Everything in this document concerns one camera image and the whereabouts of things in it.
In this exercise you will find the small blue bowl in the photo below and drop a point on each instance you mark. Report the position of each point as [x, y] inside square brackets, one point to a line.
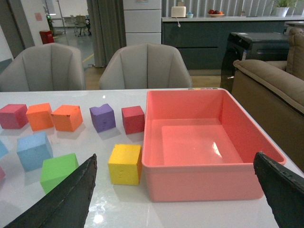
[189, 15]

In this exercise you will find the orange foam block right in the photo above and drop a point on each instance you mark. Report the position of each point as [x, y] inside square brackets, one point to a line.
[67, 118]

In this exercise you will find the grey chair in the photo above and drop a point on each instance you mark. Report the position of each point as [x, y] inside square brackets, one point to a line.
[145, 66]
[49, 67]

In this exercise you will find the pink plastic bin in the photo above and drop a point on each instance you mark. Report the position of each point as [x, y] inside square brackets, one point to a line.
[200, 145]

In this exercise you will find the brown sofa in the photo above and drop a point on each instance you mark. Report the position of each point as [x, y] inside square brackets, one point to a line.
[272, 92]

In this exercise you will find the white toaster appliance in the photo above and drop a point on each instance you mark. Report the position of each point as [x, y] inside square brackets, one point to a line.
[178, 12]

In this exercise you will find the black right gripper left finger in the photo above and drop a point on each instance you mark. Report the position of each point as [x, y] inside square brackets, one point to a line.
[67, 205]

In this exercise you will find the grey chair right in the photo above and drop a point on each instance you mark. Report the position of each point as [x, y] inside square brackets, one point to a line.
[145, 66]

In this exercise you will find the fruit plate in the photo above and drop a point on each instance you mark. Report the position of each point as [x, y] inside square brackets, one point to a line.
[215, 13]

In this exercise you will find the light blue foam block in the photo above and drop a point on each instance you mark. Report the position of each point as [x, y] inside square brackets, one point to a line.
[32, 150]

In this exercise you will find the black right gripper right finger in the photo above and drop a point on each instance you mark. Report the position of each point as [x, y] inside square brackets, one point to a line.
[284, 191]

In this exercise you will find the black appliance box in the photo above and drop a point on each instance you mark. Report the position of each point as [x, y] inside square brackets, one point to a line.
[261, 46]

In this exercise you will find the magenta foam block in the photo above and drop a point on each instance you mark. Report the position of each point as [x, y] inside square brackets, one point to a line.
[13, 116]

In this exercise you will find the orange foam block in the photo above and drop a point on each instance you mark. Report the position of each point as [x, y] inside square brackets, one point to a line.
[67, 118]
[39, 116]

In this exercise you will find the yellow foam block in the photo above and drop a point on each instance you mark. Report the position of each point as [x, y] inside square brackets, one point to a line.
[125, 164]

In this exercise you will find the green foam block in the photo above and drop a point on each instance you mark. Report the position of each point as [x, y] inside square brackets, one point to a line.
[55, 170]

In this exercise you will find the pink foam block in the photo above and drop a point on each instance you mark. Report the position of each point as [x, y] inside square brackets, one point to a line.
[2, 174]

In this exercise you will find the dark grey counter cabinet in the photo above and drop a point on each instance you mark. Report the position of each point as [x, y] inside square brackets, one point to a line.
[202, 40]

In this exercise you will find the grey chair left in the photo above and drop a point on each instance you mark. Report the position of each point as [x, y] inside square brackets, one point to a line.
[49, 67]

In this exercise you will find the orange foam block left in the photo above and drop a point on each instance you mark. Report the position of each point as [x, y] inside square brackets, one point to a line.
[39, 116]

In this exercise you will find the red bin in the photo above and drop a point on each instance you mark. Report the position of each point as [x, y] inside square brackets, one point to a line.
[46, 36]

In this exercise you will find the white drawer cabinet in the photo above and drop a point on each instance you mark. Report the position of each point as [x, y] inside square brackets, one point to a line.
[142, 20]

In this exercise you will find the potted plant white pot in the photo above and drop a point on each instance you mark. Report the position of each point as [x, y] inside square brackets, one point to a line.
[282, 6]

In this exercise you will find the red foam block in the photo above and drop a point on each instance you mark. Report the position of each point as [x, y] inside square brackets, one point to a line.
[133, 119]

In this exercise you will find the purple foam block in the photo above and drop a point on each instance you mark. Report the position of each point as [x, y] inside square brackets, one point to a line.
[103, 118]

